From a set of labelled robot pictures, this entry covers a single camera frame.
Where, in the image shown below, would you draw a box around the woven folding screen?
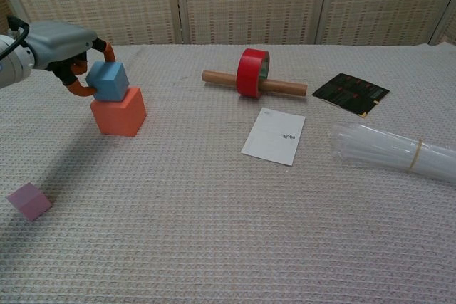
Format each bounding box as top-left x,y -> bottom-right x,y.
0,0 -> 456,46

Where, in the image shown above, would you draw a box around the black printed packet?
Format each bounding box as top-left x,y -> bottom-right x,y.
311,73 -> 390,120

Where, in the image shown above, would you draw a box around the white paper card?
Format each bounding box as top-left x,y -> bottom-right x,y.
240,107 -> 306,167

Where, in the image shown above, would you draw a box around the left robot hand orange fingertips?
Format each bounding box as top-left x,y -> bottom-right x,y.
24,21 -> 116,98

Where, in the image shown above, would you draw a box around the red tape roll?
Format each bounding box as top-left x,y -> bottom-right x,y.
235,48 -> 271,99

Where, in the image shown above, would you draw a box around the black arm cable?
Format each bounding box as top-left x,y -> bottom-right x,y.
0,15 -> 31,60

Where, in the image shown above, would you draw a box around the clear plastic tube bundle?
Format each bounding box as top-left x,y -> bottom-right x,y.
327,121 -> 456,186

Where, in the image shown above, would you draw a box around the woven white tablecloth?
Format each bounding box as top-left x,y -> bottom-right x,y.
0,42 -> 456,304

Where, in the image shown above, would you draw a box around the brown wooden rod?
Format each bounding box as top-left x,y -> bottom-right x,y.
202,70 -> 308,98

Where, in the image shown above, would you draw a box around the tan rubber band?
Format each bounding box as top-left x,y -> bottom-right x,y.
408,138 -> 423,173

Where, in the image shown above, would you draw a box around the orange cube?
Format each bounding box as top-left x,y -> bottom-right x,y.
89,86 -> 147,137

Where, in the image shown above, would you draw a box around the blue cube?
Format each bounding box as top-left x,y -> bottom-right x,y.
85,61 -> 129,103

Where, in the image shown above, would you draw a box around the pink cube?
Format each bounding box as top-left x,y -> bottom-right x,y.
5,182 -> 53,222

